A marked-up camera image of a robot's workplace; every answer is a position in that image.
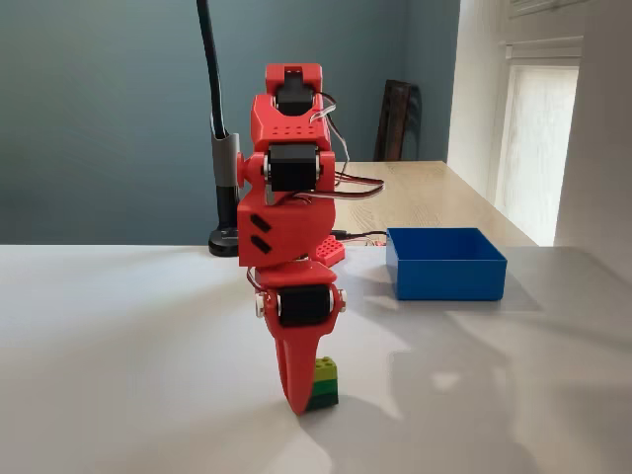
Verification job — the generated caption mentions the green lego brick stack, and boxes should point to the green lego brick stack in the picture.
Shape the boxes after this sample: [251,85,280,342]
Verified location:
[305,355,341,411]

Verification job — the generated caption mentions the blue plastic bin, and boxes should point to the blue plastic bin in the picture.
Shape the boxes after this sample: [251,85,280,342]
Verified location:
[385,226,509,301]

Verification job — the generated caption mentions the light wooden table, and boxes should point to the light wooden table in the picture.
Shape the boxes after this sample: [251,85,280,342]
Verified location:
[333,160,538,248]

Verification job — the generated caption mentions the grey sleeve on stand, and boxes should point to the grey sleeve on stand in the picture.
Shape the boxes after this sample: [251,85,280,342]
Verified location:
[210,131,242,188]

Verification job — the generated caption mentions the dark wooden board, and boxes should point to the dark wooden board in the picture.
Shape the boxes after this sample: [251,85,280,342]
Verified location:
[372,79,423,163]

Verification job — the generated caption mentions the black gooseneck stand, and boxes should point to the black gooseneck stand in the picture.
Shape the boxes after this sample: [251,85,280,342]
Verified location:
[196,0,244,258]

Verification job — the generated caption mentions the white window blind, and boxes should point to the white window blind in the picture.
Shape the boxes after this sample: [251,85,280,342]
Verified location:
[503,35,585,233]

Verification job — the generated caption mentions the red robot base plate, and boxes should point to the red robot base plate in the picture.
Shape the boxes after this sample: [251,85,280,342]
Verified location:
[314,233,348,269]

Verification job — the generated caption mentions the black usb cable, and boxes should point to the black usb cable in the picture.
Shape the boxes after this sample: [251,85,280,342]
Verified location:
[331,228,392,244]

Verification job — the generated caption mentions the servo wire bundle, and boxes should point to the servo wire bundle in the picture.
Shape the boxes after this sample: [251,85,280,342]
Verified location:
[309,92,386,202]

